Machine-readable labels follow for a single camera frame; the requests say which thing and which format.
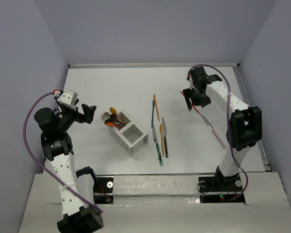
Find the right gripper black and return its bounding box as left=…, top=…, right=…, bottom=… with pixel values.
left=184, top=85, right=213, bottom=110

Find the red-orange knife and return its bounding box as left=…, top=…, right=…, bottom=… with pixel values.
left=180, top=91, right=200, bottom=114

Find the beige spoon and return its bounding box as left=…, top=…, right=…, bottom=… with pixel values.
left=101, top=112, right=111, bottom=122

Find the red-orange spoon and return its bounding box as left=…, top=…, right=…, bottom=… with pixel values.
left=104, top=121, right=123, bottom=129

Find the dark blue spoon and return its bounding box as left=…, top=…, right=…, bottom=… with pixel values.
left=104, top=118, right=124, bottom=128

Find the yellow-orange spoon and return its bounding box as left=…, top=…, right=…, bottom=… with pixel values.
left=109, top=107, right=117, bottom=115

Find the brown spoon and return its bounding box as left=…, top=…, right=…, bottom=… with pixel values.
left=110, top=114, right=125, bottom=126

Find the pink handle knife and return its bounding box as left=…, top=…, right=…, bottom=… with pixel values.
left=200, top=113, right=226, bottom=149

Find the orange knife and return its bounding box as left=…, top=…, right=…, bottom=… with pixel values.
left=153, top=94, right=160, bottom=122
left=159, top=123, right=164, bottom=157

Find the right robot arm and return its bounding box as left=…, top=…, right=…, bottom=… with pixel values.
left=182, top=65, right=262, bottom=190

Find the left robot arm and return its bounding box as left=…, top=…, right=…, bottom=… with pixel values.
left=34, top=104, right=104, bottom=233

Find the blue knife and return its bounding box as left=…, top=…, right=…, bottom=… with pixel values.
left=151, top=100, right=155, bottom=128

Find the white utensil caddy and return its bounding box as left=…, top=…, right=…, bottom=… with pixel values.
left=106, top=110, right=148, bottom=157

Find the white cardboard front cover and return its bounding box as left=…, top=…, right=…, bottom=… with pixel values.
left=18, top=172, right=291, bottom=233

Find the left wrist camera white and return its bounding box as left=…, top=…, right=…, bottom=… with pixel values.
left=57, top=90, right=78, bottom=108

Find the dark handle steel knife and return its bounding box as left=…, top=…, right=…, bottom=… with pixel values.
left=162, top=117, right=168, bottom=158

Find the teal patterned handle knife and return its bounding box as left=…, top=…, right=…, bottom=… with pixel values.
left=152, top=124, right=163, bottom=166

